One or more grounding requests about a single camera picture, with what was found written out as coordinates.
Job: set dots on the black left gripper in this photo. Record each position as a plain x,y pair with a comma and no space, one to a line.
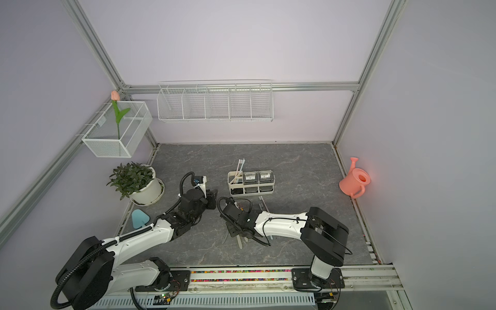
211,198

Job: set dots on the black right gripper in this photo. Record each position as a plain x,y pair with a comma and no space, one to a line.
230,231

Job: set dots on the light blue toothbrush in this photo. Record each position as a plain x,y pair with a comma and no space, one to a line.
230,181

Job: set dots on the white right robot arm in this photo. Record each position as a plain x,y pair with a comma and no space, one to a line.
325,236

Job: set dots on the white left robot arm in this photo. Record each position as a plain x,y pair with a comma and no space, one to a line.
99,267

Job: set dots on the teal thin toothbrush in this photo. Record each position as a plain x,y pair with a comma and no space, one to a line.
263,204

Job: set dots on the white toothbrush holder caddy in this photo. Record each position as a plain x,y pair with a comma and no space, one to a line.
252,183

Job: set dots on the teal garden trowel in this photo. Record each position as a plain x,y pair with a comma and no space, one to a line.
139,218

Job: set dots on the potted green plant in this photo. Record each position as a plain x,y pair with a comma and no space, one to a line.
138,182

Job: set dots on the white mesh basket small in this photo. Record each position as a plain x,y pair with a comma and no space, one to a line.
102,136

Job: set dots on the pink watering can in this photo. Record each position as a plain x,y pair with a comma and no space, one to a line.
356,180

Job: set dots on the pink artificial tulip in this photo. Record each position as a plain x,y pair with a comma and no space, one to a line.
119,114

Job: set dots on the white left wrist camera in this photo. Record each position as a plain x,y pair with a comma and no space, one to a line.
199,182

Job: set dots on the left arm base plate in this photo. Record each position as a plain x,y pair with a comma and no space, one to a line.
174,281

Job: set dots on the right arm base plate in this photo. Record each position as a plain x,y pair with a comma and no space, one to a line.
304,281

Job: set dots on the white wire basket long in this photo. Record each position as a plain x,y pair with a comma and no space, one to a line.
215,100

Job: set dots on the white vented cable duct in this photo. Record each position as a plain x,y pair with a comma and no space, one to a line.
227,301

